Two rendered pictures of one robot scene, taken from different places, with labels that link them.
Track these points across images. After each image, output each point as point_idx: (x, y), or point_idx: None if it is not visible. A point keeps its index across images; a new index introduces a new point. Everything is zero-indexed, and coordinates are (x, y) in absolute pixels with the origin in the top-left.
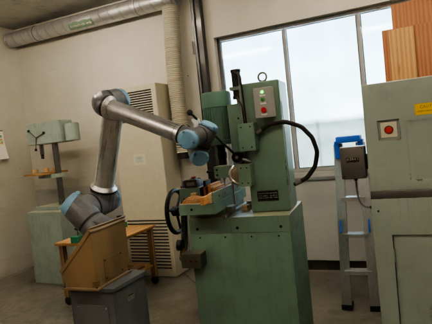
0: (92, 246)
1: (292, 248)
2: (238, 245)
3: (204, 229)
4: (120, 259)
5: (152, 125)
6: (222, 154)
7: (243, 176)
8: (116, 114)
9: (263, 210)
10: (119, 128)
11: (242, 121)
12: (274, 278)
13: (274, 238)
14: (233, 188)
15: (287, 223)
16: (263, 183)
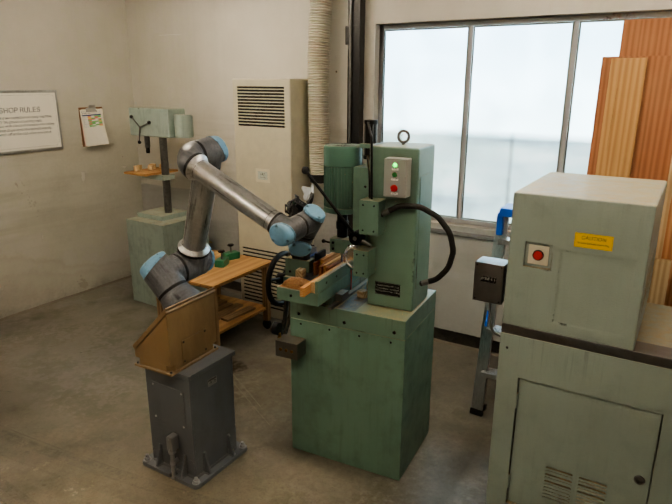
0: (168, 328)
1: (404, 359)
2: (343, 342)
3: (306, 315)
4: (204, 338)
5: (242, 207)
6: (342, 225)
7: (358, 264)
8: (203, 182)
9: (379, 304)
10: None
11: None
12: (379, 386)
13: (384, 343)
14: None
15: (401, 330)
16: (384, 273)
